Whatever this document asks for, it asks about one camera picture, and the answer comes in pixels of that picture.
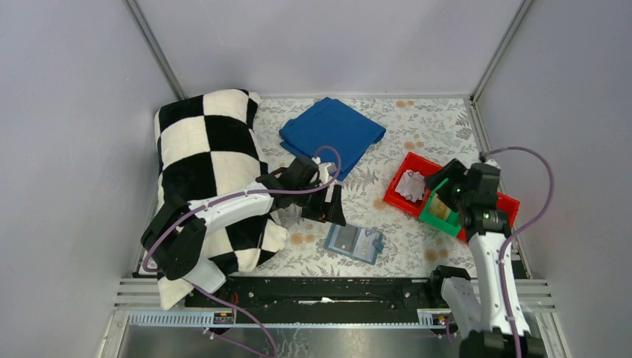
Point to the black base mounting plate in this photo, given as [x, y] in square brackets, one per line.
[320, 300]

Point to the blue leather card holder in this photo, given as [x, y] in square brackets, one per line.
[342, 240]

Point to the red bin right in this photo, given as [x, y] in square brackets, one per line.
[509, 205]

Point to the white card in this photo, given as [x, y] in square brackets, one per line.
[364, 248]

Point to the black white checkered pillow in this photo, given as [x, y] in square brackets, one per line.
[206, 147]

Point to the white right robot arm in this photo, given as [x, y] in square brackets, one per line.
[491, 320]

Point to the gold card in green bin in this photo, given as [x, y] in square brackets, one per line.
[438, 209]

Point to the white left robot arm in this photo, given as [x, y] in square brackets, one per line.
[174, 238]

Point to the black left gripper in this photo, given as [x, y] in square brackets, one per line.
[325, 201]

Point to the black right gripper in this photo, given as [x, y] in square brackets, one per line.
[449, 173]

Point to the green bin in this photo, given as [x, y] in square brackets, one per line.
[452, 226]

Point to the folded blue cloth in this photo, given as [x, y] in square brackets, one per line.
[333, 123]

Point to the floral table mat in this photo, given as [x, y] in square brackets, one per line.
[438, 129]

